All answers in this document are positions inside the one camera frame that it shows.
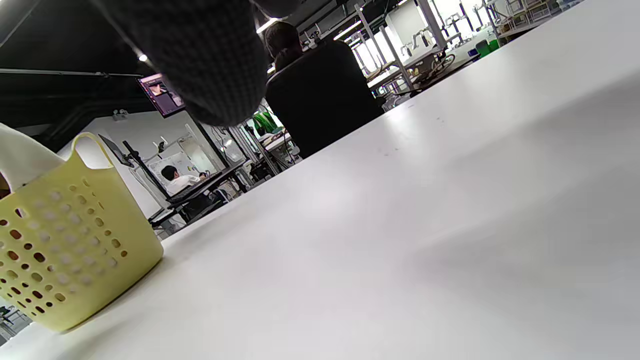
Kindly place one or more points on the person's right hand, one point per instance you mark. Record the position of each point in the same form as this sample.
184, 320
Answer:
210, 60

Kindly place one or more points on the cream canvas bag red flowers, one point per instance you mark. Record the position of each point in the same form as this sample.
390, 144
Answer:
25, 155

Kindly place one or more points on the black tablet on arm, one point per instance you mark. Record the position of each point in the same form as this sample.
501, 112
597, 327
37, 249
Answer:
115, 150

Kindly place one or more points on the black monitor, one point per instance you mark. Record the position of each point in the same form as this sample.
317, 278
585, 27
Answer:
157, 95

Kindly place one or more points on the black desk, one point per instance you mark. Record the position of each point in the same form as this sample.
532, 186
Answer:
200, 192

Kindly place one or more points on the yellow perforated plastic basket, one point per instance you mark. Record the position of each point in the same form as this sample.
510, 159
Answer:
75, 250

